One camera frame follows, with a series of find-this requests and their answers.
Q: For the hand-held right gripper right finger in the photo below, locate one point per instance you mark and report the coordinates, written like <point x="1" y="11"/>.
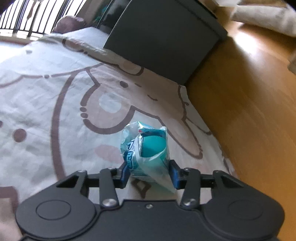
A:
<point x="175" y="175"/>

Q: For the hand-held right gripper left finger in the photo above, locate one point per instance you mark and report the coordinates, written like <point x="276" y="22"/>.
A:
<point x="124" y="172"/>

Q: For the teal snack wrapper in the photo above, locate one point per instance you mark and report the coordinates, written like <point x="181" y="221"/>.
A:
<point x="150" y="143"/>

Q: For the grey storage box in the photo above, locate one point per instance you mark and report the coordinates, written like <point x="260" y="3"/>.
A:
<point x="166" y="34"/>

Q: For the pink plush cushion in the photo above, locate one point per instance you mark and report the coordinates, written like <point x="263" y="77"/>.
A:
<point x="69" y="24"/>

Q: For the teal patterned bag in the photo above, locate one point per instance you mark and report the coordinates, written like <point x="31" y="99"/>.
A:
<point x="100" y="15"/>

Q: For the black window railing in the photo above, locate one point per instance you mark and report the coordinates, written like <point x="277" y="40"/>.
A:
<point x="16" y="31"/>

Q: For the beige pillow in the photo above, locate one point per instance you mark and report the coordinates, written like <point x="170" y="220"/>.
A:
<point x="266" y="17"/>

